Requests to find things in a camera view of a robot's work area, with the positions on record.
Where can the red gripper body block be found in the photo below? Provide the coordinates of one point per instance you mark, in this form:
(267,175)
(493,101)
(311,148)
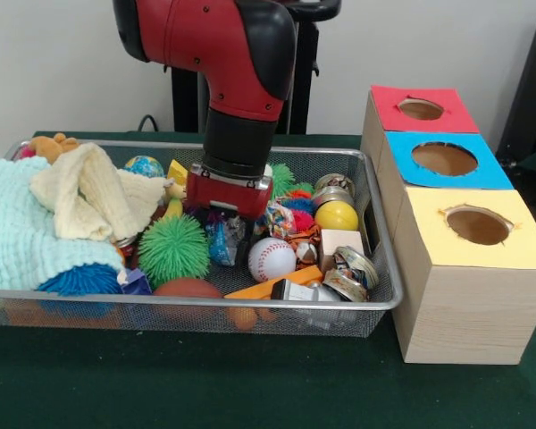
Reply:
(228,194)

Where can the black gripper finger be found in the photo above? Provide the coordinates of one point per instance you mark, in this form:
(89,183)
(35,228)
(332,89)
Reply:
(249,228)
(204,213)

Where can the colourful printed wrapper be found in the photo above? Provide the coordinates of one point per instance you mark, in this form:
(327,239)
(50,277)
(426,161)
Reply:
(279,221)

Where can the crushed clear plastic bottle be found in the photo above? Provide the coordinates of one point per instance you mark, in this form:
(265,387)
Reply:
(223,246)

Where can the cream knitted cloth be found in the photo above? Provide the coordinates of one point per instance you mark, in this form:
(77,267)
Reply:
(94,196)

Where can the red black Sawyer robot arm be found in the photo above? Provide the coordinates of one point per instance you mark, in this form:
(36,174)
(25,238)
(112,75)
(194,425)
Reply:
(214,36)

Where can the shallow mesh bin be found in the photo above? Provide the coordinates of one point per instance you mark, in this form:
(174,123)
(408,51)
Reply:
(295,158)

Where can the wooden box with three holes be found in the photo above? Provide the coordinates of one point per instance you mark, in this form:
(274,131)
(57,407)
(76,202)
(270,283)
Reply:
(464,313)

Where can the white baseball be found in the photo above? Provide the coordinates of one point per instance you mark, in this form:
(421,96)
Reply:
(271,259)

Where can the green spiky ball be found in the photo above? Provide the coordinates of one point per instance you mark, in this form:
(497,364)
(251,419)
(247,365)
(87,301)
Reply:
(174,250)

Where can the orange plastic block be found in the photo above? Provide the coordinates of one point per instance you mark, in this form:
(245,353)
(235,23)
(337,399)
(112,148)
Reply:
(304,273)

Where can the yellow ball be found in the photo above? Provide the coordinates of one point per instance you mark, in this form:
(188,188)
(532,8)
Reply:
(336,215)

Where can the wooden cube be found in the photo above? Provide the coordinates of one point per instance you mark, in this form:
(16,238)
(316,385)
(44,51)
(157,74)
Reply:
(339,243)

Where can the crushed silver can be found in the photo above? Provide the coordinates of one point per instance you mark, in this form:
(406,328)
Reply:
(348,277)

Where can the light blue knitted cloth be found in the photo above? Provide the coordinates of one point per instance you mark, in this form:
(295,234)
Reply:
(13,241)

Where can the black upright stand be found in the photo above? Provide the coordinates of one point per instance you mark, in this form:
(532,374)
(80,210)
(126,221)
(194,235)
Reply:
(531,89)

